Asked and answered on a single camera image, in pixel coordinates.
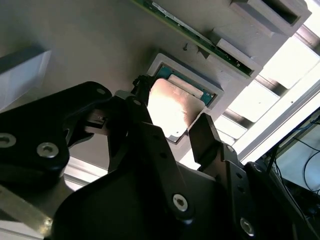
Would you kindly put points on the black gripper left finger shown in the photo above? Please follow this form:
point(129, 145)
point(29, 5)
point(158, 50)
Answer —
point(37, 120)

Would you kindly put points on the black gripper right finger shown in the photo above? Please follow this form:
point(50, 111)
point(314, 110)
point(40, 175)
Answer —
point(202, 140)

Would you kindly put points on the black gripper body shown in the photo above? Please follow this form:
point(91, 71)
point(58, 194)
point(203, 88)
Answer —
point(112, 212)

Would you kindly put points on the silver CPU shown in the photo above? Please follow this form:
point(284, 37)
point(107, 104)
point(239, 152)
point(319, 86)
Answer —
point(170, 105)

